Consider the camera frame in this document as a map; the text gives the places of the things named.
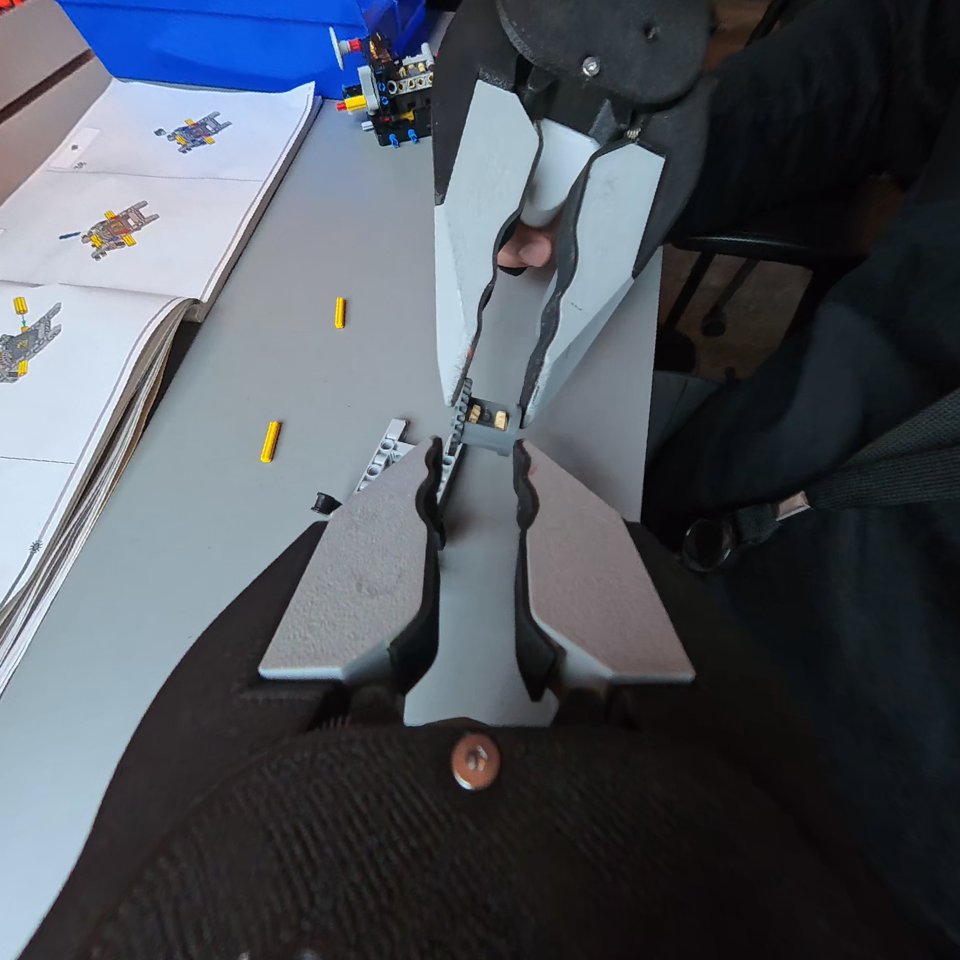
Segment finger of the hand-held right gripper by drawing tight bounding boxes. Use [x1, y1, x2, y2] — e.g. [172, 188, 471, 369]
[521, 137, 669, 423]
[433, 77, 543, 408]

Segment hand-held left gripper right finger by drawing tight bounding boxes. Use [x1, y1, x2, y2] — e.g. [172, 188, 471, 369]
[512, 438, 696, 702]

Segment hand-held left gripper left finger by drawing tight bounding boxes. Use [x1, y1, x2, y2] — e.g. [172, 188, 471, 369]
[257, 437, 447, 695]

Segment grey beam frame assembly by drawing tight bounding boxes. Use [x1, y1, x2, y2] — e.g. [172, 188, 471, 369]
[309, 417, 460, 519]

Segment grey toy differential gear assembly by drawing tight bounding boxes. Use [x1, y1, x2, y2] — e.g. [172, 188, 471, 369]
[448, 378, 524, 455]

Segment person's right hand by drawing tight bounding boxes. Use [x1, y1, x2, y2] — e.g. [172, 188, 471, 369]
[495, 223, 562, 273]

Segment black round badge reel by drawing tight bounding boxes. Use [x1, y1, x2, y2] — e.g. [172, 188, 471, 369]
[681, 516, 741, 573]

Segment multicoloured toy chassis assembly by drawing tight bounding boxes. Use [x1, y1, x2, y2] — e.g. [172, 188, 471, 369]
[328, 31, 438, 149]

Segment black office chair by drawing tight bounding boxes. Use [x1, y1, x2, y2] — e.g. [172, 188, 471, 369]
[652, 231, 871, 376]

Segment blue plastic bin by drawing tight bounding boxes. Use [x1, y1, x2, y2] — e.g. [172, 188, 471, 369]
[56, 0, 432, 100]

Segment building instruction booklet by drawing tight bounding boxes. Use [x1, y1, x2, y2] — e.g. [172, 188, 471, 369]
[0, 75, 325, 695]

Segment black webbing strap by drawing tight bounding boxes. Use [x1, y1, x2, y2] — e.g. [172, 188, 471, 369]
[731, 390, 960, 545]

